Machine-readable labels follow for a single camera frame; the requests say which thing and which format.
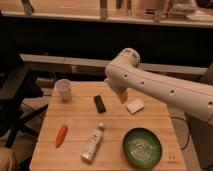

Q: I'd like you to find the black rectangular block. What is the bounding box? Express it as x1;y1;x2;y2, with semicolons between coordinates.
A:
94;95;106;113

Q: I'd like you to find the white plastic bottle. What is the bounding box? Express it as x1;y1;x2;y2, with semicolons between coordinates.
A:
81;123;105;163

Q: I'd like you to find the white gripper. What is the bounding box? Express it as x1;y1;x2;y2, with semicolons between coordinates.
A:
104;78;128;103

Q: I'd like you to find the green ceramic bowl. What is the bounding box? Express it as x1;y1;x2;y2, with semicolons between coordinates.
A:
122;128;162;170

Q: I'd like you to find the white sponge block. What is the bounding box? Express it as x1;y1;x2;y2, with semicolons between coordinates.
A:
126;99;145;114

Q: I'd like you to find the black cable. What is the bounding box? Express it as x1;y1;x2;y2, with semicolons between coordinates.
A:
172;115;191;151

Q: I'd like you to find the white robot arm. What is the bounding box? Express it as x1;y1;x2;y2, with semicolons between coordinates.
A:
105;48;213;126

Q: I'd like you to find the grey cabinet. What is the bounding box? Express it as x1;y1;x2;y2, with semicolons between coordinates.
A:
186;63;213;170

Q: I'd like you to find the black office chair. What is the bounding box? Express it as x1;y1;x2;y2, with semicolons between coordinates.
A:
0;11;48;148

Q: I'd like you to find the orange carrot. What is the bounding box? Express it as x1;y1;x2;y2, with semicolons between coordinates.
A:
55;125;68;148

